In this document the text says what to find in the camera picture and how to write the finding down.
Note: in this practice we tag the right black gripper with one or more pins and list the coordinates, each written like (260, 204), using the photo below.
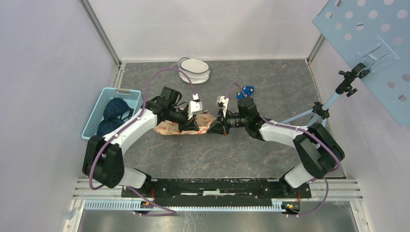
(221, 127)

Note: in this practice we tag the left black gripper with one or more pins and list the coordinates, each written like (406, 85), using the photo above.
(190, 125)

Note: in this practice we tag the floral peach laundry bag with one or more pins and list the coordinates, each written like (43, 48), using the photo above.
(204, 121)

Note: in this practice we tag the white mesh laundry bag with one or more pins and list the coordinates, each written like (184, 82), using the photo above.
(198, 71)

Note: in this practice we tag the dark blue lace bra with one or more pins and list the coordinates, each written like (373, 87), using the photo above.
(115, 114)

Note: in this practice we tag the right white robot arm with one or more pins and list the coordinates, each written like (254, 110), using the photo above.
(319, 153)

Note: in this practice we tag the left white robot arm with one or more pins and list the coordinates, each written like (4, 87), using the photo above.
(104, 160)

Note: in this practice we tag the blue toy car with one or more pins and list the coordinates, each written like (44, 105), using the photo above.
(246, 92)

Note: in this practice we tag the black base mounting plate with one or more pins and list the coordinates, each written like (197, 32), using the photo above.
(165, 188)

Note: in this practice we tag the light blue plastic basket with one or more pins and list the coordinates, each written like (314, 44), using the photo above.
(133, 98)

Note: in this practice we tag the light blue tripod stand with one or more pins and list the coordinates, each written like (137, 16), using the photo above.
(320, 112)

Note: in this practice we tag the blue perforated panel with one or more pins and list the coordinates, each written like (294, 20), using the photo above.
(375, 33)

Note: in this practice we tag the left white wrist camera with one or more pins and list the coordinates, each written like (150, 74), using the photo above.
(195, 106)

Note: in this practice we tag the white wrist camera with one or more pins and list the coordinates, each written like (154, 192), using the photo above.
(222, 102)
(195, 106)

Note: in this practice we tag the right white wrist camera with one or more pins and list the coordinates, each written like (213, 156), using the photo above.
(222, 102)

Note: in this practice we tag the light blue slotted cable duct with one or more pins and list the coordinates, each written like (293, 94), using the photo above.
(138, 205)

